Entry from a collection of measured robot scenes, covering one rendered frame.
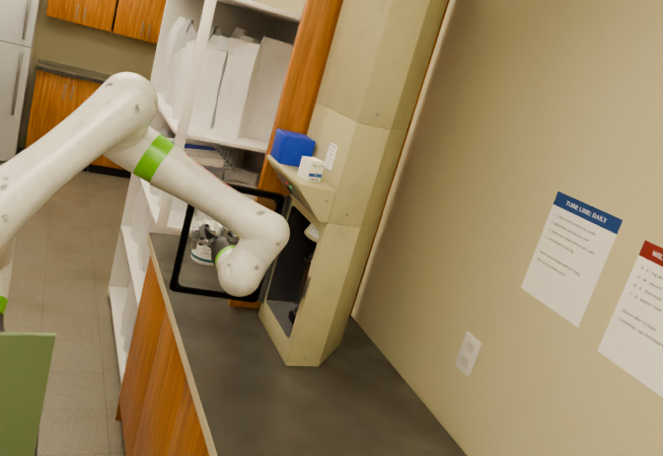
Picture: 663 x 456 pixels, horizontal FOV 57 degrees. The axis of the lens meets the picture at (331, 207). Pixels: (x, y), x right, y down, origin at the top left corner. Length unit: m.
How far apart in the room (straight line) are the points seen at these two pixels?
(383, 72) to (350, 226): 0.45
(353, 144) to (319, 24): 0.47
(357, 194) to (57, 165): 0.84
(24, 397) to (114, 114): 0.58
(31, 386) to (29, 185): 0.38
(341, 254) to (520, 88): 0.70
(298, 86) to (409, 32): 0.46
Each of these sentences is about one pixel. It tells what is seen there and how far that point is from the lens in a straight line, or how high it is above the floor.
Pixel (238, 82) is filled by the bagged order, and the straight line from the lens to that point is 2.89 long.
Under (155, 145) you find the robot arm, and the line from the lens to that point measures 1.50.
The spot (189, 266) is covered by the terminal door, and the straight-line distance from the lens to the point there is 2.05.
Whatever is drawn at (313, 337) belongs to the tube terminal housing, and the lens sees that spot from 1.90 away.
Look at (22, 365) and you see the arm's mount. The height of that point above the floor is 1.18.
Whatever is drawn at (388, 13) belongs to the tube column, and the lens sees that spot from 1.68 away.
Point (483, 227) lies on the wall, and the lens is 1.84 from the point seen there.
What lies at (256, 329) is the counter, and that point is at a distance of 2.08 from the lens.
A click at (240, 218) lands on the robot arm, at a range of 1.50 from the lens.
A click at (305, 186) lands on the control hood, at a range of 1.68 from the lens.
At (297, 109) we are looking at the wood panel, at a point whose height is 1.67.
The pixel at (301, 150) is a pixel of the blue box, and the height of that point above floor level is 1.56.
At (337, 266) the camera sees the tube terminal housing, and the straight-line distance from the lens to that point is 1.81.
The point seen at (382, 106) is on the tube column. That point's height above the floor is 1.77.
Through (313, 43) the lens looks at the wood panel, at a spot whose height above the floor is 1.88.
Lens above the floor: 1.88
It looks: 14 degrees down
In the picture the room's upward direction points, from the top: 16 degrees clockwise
